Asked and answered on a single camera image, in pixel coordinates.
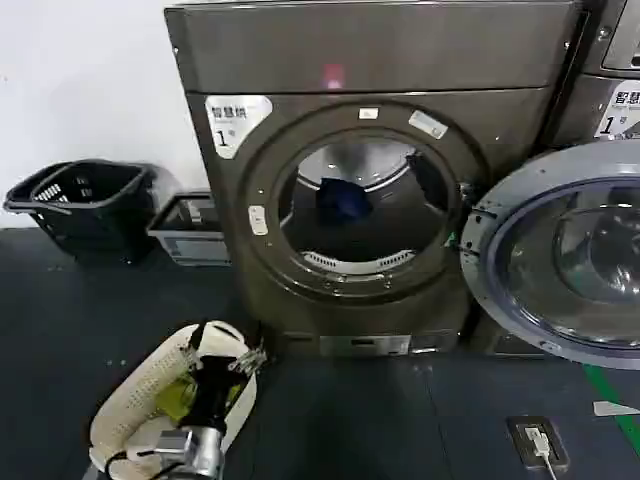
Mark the black floor socket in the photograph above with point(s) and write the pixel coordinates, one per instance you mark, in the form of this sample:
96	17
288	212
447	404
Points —
560	445

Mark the round glass dryer door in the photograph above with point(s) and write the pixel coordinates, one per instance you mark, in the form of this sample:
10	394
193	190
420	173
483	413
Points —
520	280

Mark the white perforated laundry basket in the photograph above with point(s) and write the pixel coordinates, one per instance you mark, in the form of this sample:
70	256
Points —
135	390

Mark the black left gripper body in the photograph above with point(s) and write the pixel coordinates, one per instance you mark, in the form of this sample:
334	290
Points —
212	390

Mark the grey front-loading dryer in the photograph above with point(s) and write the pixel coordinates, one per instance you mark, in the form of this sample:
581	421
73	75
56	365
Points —
380	55

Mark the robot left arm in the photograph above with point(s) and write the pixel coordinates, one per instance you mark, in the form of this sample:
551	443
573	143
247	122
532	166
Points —
197	450

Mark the grey stacked dryer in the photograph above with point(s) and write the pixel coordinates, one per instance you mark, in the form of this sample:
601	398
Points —
612	35

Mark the green floor tape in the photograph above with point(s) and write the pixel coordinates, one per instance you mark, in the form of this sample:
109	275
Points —
607	395

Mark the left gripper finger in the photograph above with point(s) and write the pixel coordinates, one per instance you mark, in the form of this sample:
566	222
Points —
246	367
249	356

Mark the white floor label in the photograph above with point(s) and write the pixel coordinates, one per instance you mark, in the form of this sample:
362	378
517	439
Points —
617	408

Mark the dark blue garment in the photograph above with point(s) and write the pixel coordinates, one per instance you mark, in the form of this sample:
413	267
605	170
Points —
344	199

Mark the yellow-green garment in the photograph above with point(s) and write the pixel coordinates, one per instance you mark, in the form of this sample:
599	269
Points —
175	397

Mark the black plastic basket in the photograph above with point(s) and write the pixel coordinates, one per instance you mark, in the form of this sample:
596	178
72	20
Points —
107	225
20	196

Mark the grey dryer with number label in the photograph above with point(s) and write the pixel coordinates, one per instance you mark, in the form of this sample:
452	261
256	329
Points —
620	112

